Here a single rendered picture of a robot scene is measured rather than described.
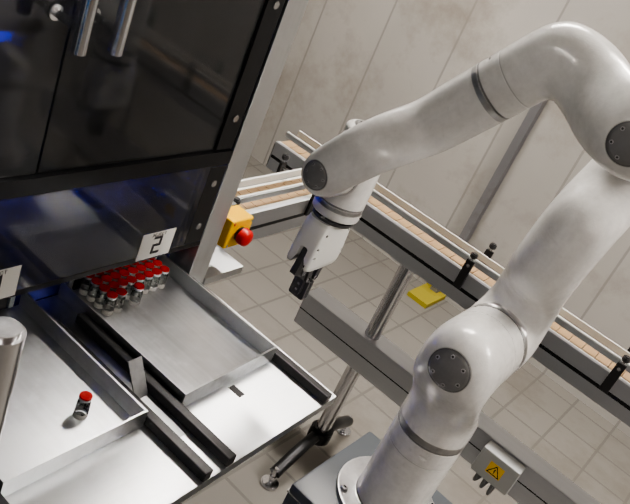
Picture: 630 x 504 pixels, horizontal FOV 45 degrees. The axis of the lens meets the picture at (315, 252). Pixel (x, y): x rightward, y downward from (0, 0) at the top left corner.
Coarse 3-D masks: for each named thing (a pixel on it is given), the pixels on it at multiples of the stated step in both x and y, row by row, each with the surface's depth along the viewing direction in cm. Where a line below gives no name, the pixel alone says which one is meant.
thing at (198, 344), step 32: (160, 256) 162; (64, 288) 141; (192, 288) 158; (96, 320) 137; (128, 320) 144; (160, 320) 148; (192, 320) 151; (224, 320) 155; (128, 352) 134; (160, 352) 140; (192, 352) 143; (224, 352) 147; (256, 352) 151; (192, 384) 136; (224, 384) 139
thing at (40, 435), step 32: (32, 320) 134; (32, 352) 127; (64, 352) 130; (32, 384) 122; (64, 384) 124; (96, 384) 127; (32, 416) 116; (64, 416) 118; (96, 416) 121; (128, 416) 124; (0, 448) 109; (32, 448) 111; (64, 448) 113; (96, 448) 115; (0, 480) 101; (32, 480) 106
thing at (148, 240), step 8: (160, 232) 142; (168, 232) 144; (144, 240) 140; (152, 240) 142; (168, 240) 146; (144, 248) 141; (160, 248) 145; (168, 248) 147; (144, 256) 143; (152, 256) 145
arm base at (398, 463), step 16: (400, 432) 121; (384, 448) 125; (400, 448) 121; (416, 448) 119; (352, 464) 136; (368, 464) 130; (384, 464) 124; (400, 464) 122; (416, 464) 120; (432, 464) 120; (448, 464) 121; (336, 480) 132; (352, 480) 132; (368, 480) 128; (384, 480) 124; (400, 480) 123; (416, 480) 122; (432, 480) 122; (352, 496) 129; (368, 496) 127; (384, 496) 125; (400, 496) 124; (416, 496) 124
